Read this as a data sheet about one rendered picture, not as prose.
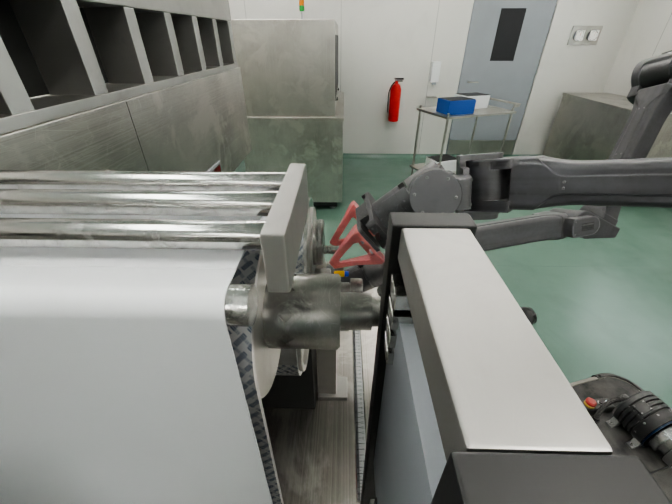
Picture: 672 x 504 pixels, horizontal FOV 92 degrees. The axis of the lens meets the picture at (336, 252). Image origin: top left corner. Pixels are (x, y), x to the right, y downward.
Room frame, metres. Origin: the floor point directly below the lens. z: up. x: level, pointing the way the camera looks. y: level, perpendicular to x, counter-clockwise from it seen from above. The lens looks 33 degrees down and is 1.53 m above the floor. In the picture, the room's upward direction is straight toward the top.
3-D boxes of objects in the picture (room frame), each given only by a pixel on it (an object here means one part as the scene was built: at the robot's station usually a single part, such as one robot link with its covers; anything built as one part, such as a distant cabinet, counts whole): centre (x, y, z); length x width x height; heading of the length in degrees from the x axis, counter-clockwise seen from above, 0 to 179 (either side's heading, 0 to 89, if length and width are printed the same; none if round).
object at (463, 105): (3.73, -1.40, 0.51); 0.91 x 0.58 x 1.02; 111
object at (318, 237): (0.46, 0.03, 1.25); 0.07 x 0.02 x 0.07; 179
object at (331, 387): (0.42, 0.00, 1.05); 0.06 x 0.05 x 0.31; 89
